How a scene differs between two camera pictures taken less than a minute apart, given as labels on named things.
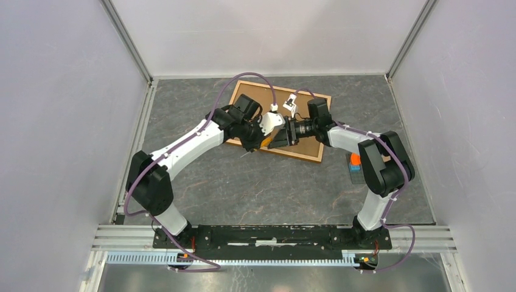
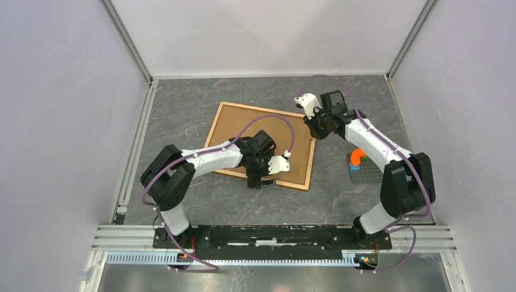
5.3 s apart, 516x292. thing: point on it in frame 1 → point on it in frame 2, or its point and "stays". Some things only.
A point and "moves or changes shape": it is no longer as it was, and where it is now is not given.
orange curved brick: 355,159 stays
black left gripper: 251,146 → 254,180
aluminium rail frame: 118,243 stays
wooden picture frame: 311,148 moves or changes shape
